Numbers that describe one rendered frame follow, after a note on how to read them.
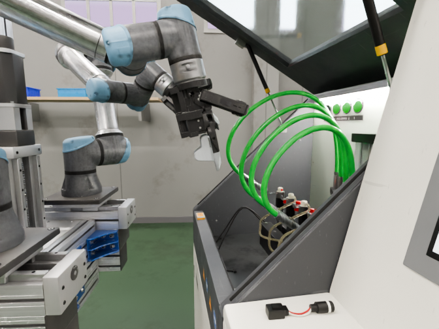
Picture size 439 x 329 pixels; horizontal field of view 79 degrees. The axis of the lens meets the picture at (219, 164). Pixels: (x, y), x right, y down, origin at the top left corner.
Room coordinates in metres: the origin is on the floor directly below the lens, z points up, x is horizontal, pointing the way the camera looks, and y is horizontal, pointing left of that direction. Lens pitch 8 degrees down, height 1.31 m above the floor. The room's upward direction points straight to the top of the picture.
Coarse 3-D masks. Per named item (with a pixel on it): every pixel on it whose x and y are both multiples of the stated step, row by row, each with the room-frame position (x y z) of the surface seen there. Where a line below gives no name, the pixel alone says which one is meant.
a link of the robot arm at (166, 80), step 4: (164, 76) 0.93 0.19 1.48; (168, 76) 0.94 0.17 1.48; (160, 80) 0.93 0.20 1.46; (164, 80) 0.93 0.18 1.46; (168, 80) 0.93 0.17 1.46; (172, 80) 0.94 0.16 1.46; (156, 84) 0.93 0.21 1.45; (160, 84) 0.93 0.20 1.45; (164, 84) 0.92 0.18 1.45; (168, 84) 0.92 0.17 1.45; (156, 88) 0.94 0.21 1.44; (160, 88) 0.93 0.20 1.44; (164, 88) 0.92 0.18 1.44; (160, 92) 0.94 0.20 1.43; (164, 92) 0.94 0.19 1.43
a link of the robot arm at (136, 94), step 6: (126, 84) 0.95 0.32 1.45; (132, 84) 0.97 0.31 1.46; (138, 84) 0.96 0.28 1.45; (132, 90) 0.95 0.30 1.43; (138, 90) 0.97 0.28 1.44; (144, 90) 0.97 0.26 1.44; (150, 90) 0.98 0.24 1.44; (132, 96) 0.96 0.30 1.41; (138, 96) 0.97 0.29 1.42; (144, 96) 0.99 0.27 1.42; (150, 96) 1.01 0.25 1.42; (126, 102) 0.96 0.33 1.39; (132, 102) 0.97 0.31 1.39; (138, 102) 0.99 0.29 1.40; (144, 102) 1.01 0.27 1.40; (132, 108) 1.01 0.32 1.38; (138, 108) 1.01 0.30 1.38; (144, 108) 1.04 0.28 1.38
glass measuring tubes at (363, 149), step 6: (354, 138) 0.88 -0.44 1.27; (360, 138) 0.85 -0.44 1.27; (366, 138) 0.82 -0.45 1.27; (372, 138) 0.80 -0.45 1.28; (360, 144) 0.87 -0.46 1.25; (366, 144) 0.84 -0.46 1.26; (372, 144) 0.81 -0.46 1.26; (360, 150) 0.87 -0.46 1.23; (366, 150) 0.83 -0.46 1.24; (360, 156) 0.87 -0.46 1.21; (366, 156) 0.83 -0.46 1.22; (360, 162) 0.87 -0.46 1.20
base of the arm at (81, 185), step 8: (72, 176) 1.03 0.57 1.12; (80, 176) 1.03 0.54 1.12; (88, 176) 1.05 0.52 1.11; (96, 176) 1.09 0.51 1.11; (64, 184) 1.04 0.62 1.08; (72, 184) 1.02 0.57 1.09; (80, 184) 1.02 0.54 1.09; (88, 184) 1.05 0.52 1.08; (96, 184) 1.07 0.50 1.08; (64, 192) 1.02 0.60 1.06; (72, 192) 1.01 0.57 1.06; (80, 192) 1.02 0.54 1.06; (88, 192) 1.03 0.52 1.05; (96, 192) 1.06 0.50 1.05
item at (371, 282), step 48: (432, 0) 0.49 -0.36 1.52; (432, 48) 0.46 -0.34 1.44; (432, 96) 0.43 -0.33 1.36; (384, 144) 0.49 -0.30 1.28; (432, 144) 0.40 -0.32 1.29; (384, 192) 0.45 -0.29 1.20; (384, 240) 0.42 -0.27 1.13; (336, 288) 0.49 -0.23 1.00; (384, 288) 0.39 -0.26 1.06; (432, 288) 0.33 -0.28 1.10
